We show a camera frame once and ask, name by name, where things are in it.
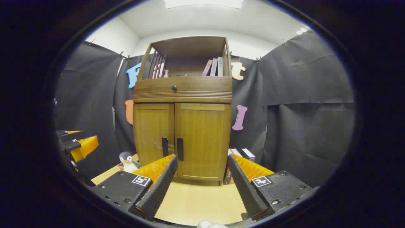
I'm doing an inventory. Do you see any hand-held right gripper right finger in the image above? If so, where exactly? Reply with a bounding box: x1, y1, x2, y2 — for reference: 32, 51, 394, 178
227, 154, 312, 221

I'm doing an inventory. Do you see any wooden shoe cabinet door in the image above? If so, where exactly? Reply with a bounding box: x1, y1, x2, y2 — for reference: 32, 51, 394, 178
134, 104, 175, 168
175, 103, 232, 181

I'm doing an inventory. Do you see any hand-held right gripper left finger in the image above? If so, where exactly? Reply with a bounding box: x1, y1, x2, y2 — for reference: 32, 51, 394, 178
92, 154, 178, 220

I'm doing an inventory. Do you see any penguin plush toy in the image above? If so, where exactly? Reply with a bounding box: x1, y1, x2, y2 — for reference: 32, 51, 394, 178
118, 151, 141, 173

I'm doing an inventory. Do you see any black backdrop cloth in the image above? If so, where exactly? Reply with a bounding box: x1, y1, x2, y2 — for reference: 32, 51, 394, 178
55, 30, 356, 190

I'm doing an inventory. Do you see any wooden double-door shoe cabinet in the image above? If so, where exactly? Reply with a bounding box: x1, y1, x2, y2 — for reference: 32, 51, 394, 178
133, 35, 233, 186

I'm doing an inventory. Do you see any wooden cabinet drawer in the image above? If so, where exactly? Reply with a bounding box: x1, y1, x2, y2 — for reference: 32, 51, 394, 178
134, 76, 233, 103

